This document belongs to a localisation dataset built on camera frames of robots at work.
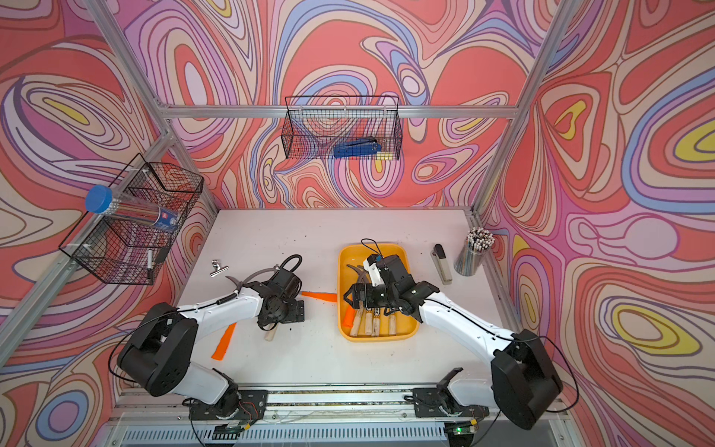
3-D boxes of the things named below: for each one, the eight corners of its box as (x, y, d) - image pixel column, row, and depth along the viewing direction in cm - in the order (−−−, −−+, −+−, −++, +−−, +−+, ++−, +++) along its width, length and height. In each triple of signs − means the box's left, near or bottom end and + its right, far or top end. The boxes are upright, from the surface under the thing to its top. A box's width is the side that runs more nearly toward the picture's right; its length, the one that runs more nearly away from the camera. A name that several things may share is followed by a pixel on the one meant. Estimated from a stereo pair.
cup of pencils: (456, 278, 102) (473, 245, 86) (451, 260, 107) (466, 226, 92) (477, 278, 102) (497, 245, 86) (471, 260, 107) (490, 226, 92)
